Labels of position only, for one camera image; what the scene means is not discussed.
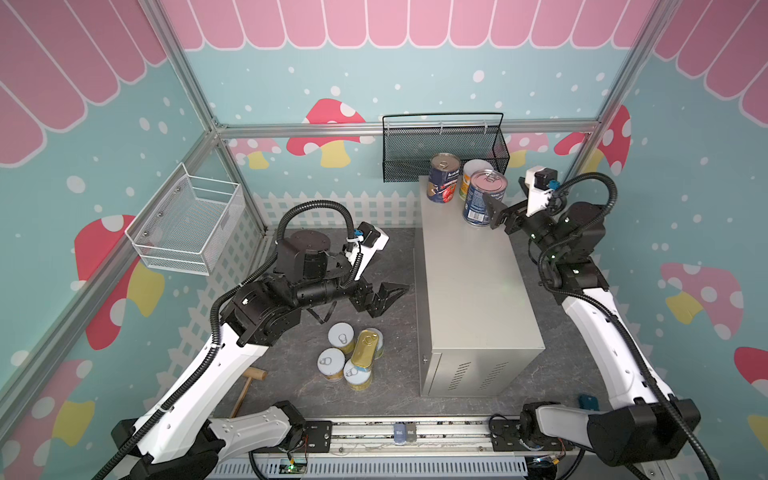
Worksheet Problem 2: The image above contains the blue label tin can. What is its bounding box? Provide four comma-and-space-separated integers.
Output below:
463, 169, 508, 227

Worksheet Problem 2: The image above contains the orange green plastic-lid can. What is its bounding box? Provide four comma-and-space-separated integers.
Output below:
459, 159, 494, 200

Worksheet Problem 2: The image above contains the dark blue red label can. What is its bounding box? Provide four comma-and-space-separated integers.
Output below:
427, 153, 461, 203

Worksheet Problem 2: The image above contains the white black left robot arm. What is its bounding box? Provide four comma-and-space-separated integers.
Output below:
96, 222, 408, 479

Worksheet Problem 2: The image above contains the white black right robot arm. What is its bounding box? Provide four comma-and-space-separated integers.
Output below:
484, 191, 718, 478

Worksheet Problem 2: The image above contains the grey metal cabinet counter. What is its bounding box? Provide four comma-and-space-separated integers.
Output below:
414, 197, 545, 397

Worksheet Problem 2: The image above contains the green can white lid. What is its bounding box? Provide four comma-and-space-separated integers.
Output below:
367, 327, 384, 360

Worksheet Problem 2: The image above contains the gold rectangular spam tin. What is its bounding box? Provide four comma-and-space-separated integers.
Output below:
350, 329, 377, 370

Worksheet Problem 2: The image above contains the teal object on floor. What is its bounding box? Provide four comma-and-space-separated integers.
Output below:
578, 394, 600, 411

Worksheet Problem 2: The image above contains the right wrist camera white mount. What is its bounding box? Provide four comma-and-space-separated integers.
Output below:
524, 166, 560, 217

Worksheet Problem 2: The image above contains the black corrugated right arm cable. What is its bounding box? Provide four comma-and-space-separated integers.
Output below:
536, 172, 721, 480

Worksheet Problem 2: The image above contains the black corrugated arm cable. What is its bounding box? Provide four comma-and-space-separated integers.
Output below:
536, 172, 721, 480
89, 199, 361, 480

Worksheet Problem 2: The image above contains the black wire mesh basket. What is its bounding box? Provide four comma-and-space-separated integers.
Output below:
381, 112, 510, 183

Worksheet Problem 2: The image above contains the small blue device on rail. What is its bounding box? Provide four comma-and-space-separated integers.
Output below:
393, 422, 418, 446

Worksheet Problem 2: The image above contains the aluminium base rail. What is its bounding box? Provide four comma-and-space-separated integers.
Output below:
239, 415, 637, 460

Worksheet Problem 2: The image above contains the white wire mesh basket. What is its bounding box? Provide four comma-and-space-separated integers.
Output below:
125, 164, 245, 276

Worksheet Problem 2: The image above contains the white slotted cable duct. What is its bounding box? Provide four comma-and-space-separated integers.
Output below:
206, 458, 529, 480

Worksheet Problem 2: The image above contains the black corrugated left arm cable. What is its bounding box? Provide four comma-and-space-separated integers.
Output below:
89, 199, 361, 480

